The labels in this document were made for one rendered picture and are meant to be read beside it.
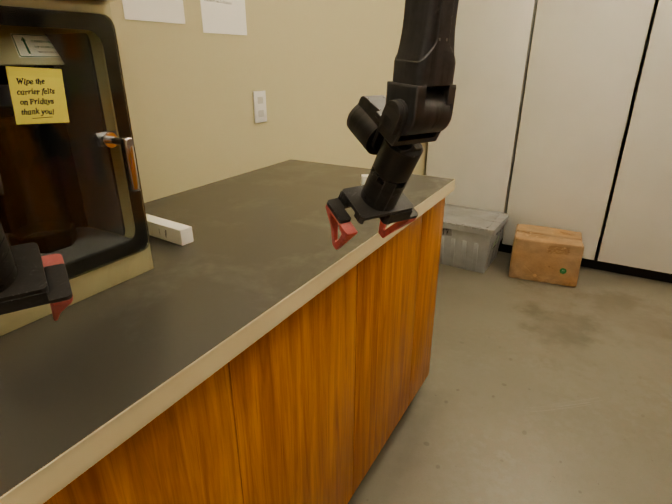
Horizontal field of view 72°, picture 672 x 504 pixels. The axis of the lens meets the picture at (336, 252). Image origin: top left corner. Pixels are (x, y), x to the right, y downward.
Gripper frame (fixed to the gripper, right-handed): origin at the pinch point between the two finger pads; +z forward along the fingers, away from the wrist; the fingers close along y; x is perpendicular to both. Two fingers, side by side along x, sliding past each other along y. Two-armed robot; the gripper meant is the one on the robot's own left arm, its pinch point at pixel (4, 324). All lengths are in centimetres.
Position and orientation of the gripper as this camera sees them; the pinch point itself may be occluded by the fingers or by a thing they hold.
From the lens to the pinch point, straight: 64.8
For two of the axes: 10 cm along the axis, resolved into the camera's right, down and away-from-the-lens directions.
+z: -2.7, 6.5, 7.1
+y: -8.3, 2.1, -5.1
